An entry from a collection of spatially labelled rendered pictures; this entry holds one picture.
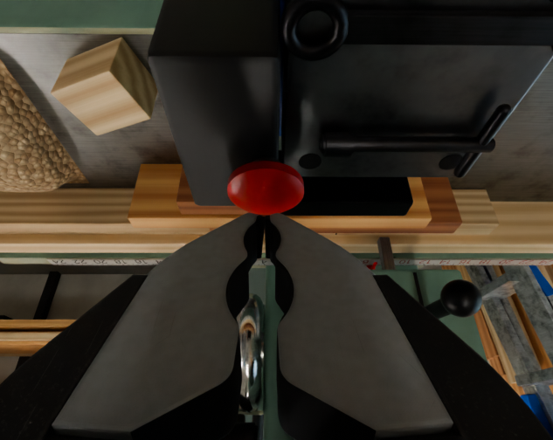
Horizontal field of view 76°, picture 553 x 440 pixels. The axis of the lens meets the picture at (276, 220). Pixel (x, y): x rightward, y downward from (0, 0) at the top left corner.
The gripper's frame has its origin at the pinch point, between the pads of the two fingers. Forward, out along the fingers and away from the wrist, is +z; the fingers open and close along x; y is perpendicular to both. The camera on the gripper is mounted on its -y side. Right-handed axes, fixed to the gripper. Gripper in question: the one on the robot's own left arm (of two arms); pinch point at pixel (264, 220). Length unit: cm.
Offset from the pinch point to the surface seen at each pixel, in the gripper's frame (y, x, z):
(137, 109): -1.5, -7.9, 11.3
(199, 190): 0.5, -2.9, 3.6
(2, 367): 201, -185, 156
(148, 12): -6.7, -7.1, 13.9
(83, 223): 9.5, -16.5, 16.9
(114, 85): -3.0, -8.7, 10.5
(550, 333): 60, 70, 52
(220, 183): 0.0, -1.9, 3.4
